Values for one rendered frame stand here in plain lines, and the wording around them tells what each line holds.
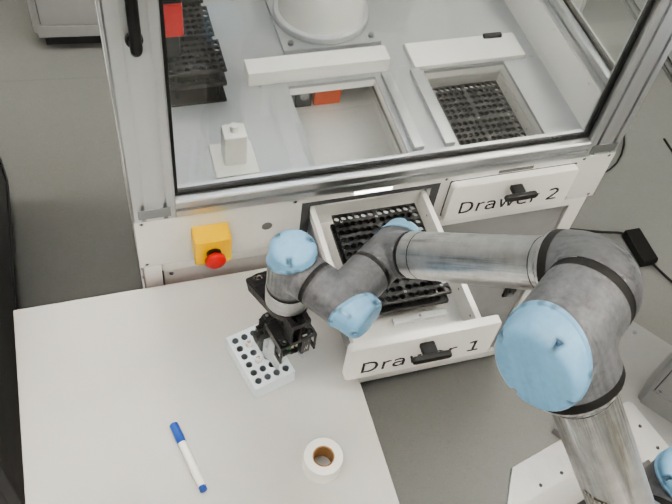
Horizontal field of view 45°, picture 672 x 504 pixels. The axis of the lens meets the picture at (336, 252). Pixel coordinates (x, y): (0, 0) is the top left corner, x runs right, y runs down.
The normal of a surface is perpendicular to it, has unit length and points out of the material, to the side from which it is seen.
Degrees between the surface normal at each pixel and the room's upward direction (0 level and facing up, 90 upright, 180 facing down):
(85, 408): 0
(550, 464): 0
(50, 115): 0
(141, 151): 90
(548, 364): 84
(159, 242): 90
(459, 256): 57
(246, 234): 90
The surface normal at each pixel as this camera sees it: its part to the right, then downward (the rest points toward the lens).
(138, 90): 0.27, 0.79
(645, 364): 0.11, -0.59
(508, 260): -0.74, -0.05
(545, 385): -0.66, 0.48
